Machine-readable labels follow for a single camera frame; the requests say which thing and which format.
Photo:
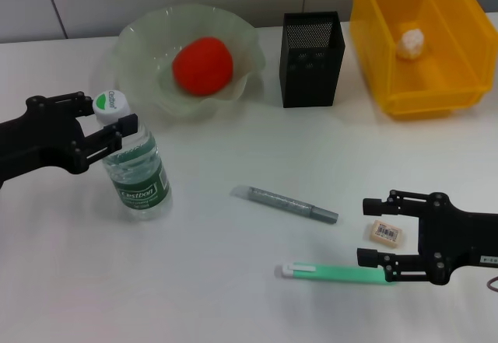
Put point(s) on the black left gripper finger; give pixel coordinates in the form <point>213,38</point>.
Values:
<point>79,103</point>
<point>127,123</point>

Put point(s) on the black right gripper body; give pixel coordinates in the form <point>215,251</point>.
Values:
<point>455,238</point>

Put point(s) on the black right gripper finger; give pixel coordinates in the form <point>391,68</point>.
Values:
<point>375,207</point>
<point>369,257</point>

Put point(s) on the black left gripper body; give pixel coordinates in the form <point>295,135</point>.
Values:
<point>35,141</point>

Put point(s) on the beige eraser with barcode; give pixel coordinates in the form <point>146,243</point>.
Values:
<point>385,234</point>

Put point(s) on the mint green pen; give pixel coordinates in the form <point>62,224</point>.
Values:
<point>334,273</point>

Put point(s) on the clear green-label water bottle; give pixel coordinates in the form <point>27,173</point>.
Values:
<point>140,187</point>

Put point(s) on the orange knitted toy fruit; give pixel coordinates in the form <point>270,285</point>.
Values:
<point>202,67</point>

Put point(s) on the white paper ball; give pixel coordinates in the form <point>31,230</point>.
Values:
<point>409,43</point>

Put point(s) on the translucent wavy glass fruit plate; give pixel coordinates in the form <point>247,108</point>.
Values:
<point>148,47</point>

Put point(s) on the grey marker pen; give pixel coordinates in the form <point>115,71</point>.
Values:
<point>288,204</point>

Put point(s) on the black mesh pen holder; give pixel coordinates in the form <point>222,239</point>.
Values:
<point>309,78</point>

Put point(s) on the yellow plastic bin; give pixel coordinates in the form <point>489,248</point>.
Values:
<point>428,94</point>

